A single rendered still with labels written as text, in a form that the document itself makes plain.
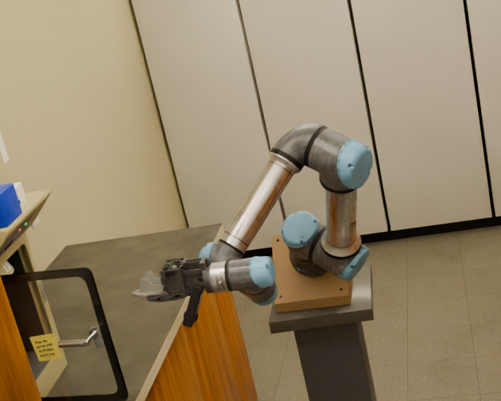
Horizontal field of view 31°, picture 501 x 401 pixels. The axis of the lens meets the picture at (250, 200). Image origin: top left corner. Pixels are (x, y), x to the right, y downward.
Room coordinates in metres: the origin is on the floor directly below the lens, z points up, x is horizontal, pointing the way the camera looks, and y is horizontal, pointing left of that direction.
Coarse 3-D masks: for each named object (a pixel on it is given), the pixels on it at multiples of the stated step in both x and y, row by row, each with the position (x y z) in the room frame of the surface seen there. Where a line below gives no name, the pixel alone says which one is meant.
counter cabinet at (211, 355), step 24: (216, 312) 3.23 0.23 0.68; (192, 336) 2.90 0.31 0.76; (216, 336) 3.16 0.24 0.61; (240, 336) 3.47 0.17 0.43; (168, 360) 2.62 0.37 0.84; (192, 360) 2.84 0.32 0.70; (216, 360) 3.09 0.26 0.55; (240, 360) 3.39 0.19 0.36; (168, 384) 2.57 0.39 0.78; (192, 384) 2.78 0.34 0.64; (216, 384) 3.02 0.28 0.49; (240, 384) 3.31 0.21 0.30
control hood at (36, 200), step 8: (32, 192) 2.54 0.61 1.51; (40, 192) 2.52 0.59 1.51; (48, 192) 2.51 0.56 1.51; (32, 200) 2.45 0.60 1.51; (40, 200) 2.44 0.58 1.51; (24, 208) 2.39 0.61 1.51; (32, 208) 2.39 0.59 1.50; (40, 208) 2.51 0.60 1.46; (24, 216) 2.33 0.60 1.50; (32, 216) 2.45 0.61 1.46; (16, 224) 2.28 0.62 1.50; (0, 232) 2.22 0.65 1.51; (8, 232) 2.23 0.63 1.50; (0, 240) 2.22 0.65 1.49; (0, 248) 2.24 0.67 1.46
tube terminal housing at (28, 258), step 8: (0, 152) 2.55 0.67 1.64; (0, 160) 2.54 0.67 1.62; (0, 168) 2.52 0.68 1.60; (0, 176) 2.51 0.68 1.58; (8, 176) 2.55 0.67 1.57; (0, 184) 2.50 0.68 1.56; (24, 232) 2.54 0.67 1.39; (16, 240) 2.48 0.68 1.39; (24, 240) 2.53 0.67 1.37; (8, 248) 2.43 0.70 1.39; (16, 248) 2.47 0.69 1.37; (24, 248) 2.56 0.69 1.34; (0, 256) 2.37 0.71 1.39; (8, 256) 2.41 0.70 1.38; (24, 256) 2.55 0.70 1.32; (32, 256) 2.54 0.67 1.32; (0, 264) 2.36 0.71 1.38; (24, 264) 2.54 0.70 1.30; (32, 264) 2.53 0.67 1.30
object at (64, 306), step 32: (32, 288) 2.20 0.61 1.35; (64, 288) 2.17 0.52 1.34; (96, 288) 2.15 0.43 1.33; (32, 320) 2.21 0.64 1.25; (64, 320) 2.18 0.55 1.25; (96, 320) 2.15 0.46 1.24; (32, 352) 2.22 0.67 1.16; (64, 352) 2.19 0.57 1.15; (96, 352) 2.16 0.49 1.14; (64, 384) 2.20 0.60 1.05; (96, 384) 2.17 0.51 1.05
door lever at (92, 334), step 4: (92, 332) 2.16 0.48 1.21; (92, 336) 2.15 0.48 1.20; (96, 336) 2.16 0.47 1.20; (72, 340) 2.14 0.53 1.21; (76, 340) 2.13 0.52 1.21; (80, 340) 2.13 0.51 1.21; (84, 340) 2.12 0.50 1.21; (88, 340) 2.12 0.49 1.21; (60, 344) 2.14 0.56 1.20; (64, 344) 2.13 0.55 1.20; (68, 344) 2.13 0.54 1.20; (72, 344) 2.13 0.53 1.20; (76, 344) 2.12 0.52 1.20; (80, 344) 2.12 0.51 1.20; (84, 344) 2.11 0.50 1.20; (88, 344) 2.11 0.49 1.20
